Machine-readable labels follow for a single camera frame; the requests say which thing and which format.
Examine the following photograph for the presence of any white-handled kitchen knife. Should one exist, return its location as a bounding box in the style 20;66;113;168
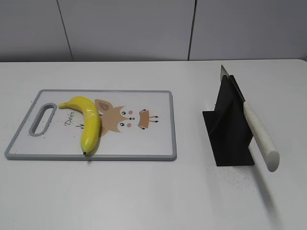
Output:
220;65;280;172

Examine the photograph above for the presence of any yellow plastic banana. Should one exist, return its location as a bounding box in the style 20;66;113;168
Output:
58;96;101;155

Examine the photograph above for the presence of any white grey-rimmed cutting board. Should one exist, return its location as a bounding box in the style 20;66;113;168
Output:
4;89;177;161

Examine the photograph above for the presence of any black knife stand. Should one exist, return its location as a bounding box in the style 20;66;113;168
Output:
202;75;255;166

